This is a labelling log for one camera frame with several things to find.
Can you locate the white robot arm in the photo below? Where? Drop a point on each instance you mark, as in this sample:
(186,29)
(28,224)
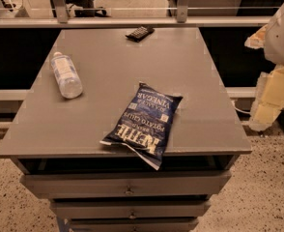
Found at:
(269,97)

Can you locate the blue kettle chip bag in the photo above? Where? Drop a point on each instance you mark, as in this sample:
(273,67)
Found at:
(145,125)

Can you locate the black remote control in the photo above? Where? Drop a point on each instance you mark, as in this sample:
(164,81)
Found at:
(140,33)

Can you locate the clear plastic water bottle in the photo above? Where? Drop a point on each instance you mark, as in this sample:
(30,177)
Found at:
(66,76)

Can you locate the top grey drawer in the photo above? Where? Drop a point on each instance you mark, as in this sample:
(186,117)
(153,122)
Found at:
(136,184)

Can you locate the grey drawer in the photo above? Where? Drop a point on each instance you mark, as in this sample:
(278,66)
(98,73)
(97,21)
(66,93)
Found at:
(131,209)
(136,184)
(173,224)

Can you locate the grey drawer cabinet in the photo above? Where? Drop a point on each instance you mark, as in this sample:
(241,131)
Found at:
(54,136)

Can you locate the middle grey drawer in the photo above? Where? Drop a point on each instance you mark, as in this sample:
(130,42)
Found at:
(131,209)

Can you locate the bottom grey drawer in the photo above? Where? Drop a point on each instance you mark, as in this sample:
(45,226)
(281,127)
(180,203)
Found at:
(173,224)

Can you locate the metal glass railing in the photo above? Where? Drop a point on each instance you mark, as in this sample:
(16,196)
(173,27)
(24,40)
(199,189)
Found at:
(38,13)

